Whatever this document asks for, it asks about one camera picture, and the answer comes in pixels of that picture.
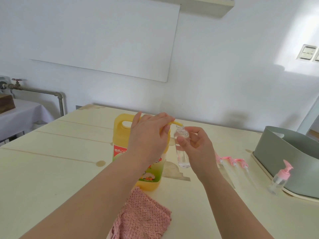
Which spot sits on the person's right forearm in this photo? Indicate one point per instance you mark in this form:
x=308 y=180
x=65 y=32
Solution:
x=236 y=214

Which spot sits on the red pipe valve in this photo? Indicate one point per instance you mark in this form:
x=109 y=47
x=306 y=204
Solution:
x=17 y=81

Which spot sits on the grey metal pipe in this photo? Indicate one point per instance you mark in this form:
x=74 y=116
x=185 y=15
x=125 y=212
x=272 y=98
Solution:
x=40 y=91

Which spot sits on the white tablecloth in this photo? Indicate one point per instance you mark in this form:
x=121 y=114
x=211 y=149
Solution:
x=22 y=119

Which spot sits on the person's right hand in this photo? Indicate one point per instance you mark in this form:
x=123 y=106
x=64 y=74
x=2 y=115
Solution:
x=204 y=159

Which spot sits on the white door frame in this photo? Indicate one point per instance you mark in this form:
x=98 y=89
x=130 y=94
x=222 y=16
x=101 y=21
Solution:
x=309 y=116

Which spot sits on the yellow detergent jug with pump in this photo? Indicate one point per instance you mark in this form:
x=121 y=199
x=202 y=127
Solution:
x=119 y=136

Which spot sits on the grey-green plastic basket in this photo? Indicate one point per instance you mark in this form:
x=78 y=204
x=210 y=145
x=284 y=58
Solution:
x=286 y=159

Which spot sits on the person's left forearm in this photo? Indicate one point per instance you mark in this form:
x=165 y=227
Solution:
x=87 y=204

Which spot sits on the small clear plastic bottle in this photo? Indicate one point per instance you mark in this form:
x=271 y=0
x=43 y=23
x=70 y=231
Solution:
x=183 y=160
x=276 y=182

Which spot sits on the white wall switch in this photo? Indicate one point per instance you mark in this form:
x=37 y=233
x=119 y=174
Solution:
x=306 y=52
x=317 y=55

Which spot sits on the pink textured cloth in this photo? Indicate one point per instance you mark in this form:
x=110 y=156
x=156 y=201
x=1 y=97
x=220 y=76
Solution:
x=142 y=216

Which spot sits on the brown wooden box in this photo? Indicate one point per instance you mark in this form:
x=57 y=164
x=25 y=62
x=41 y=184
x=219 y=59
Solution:
x=6 y=103

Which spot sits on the person's left hand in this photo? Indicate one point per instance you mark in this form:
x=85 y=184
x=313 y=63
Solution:
x=149 y=139

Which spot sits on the white wall board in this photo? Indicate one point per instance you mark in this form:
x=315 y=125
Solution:
x=104 y=34

